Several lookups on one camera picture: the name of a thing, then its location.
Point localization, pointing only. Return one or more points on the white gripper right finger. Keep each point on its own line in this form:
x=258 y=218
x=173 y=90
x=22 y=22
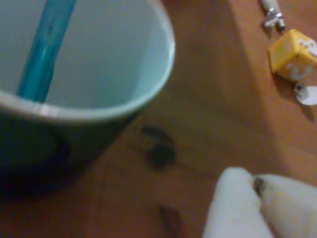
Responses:
x=294 y=213

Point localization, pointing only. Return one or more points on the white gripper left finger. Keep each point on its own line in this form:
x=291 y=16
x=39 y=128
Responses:
x=232 y=210

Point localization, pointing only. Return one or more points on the teal ballpoint pen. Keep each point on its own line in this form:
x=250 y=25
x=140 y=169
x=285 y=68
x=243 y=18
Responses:
x=47 y=49

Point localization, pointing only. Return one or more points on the small white round tag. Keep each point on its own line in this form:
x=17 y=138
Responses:
x=309 y=95

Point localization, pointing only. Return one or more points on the yellow cube with white marks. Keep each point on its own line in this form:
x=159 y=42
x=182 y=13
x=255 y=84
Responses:
x=287 y=54

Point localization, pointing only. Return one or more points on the white mug with green pattern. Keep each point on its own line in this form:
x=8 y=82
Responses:
x=106 y=62

